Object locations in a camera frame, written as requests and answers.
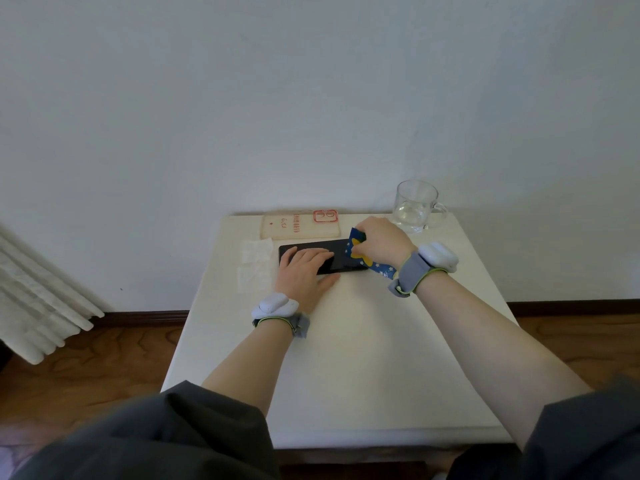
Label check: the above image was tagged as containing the white curtain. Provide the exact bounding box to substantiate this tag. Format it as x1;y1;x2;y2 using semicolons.
0;224;105;365

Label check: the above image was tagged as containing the glass mug with water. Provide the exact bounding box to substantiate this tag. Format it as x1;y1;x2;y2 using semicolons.
391;179;449;234

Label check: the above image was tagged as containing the white tracker grey wrist strap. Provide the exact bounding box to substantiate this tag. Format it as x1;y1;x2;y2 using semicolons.
388;242;460;299
251;292;311;339

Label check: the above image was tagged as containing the person's right forearm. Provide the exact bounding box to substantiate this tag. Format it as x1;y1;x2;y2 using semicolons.
415;272;593;451

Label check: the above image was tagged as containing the person's right hand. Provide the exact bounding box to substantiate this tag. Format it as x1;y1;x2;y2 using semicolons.
351;216;419;271

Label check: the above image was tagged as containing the clear phone case red print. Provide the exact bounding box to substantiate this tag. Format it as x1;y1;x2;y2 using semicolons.
259;209;342;241

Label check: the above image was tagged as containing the person's left hand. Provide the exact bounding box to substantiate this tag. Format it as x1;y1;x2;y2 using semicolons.
273;247;342;315

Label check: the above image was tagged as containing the dark grey shirt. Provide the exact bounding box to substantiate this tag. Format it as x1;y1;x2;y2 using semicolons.
9;377;640;480

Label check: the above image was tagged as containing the blue card yellow star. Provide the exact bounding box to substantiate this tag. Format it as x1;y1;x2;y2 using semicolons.
343;227;399;281

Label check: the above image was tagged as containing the person's left forearm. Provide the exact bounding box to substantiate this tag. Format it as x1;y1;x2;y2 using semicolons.
201;319;295;418

